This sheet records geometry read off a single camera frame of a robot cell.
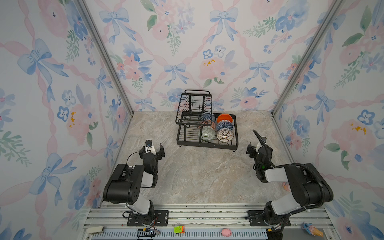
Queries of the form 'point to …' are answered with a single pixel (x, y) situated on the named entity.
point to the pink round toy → (226, 232)
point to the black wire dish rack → (197, 126)
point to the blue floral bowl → (207, 115)
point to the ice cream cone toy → (312, 230)
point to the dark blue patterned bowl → (224, 123)
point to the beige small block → (93, 230)
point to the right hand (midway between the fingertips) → (259, 143)
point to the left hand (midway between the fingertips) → (153, 144)
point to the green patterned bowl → (207, 133)
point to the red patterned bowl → (212, 124)
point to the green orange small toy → (179, 229)
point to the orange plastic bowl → (224, 116)
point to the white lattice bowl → (225, 135)
